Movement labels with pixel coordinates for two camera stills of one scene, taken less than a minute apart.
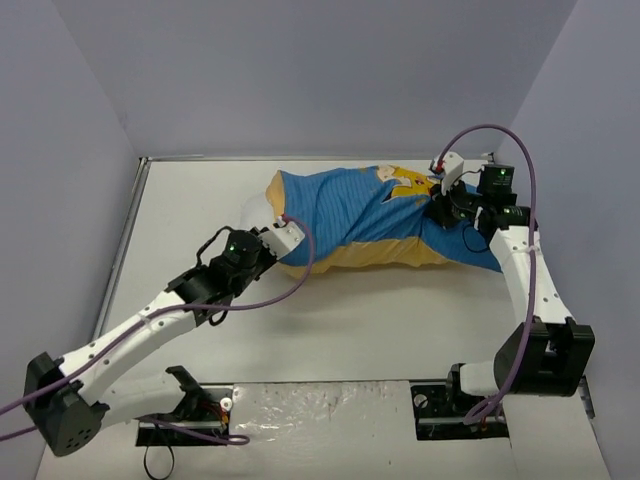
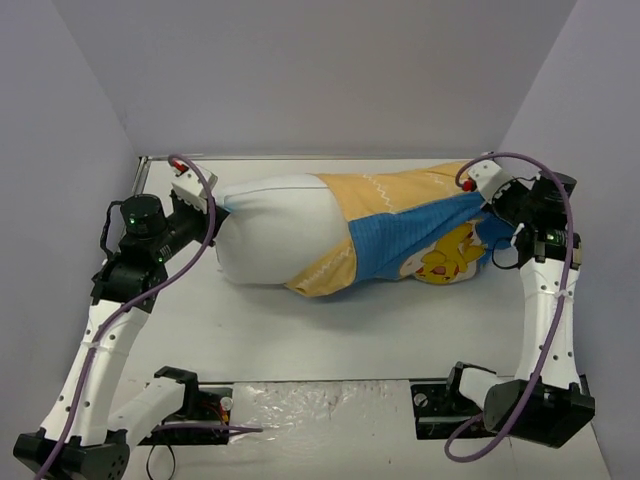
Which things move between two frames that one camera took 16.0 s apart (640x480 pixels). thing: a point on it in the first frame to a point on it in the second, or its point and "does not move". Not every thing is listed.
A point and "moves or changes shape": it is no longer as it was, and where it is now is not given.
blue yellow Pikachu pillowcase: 367,216 moves or changes shape
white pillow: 248,207 moves or changes shape
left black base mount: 202,407 does not move
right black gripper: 445,209 to 498,201
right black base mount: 440,411 does not move
